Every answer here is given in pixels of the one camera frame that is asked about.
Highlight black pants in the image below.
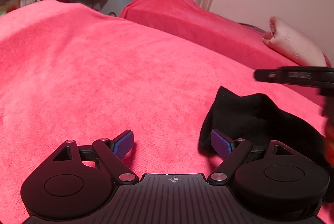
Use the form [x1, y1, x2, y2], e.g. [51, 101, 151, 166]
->
[199, 86, 334, 204]

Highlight beige embossed pillow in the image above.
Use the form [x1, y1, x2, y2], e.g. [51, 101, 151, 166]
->
[262, 16, 328, 67]

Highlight pink bed blanket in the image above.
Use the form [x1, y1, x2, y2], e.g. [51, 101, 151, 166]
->
[1, 0, 324, 223]

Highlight red covered bench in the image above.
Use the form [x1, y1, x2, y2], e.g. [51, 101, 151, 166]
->
[119, 0, 332, 71]

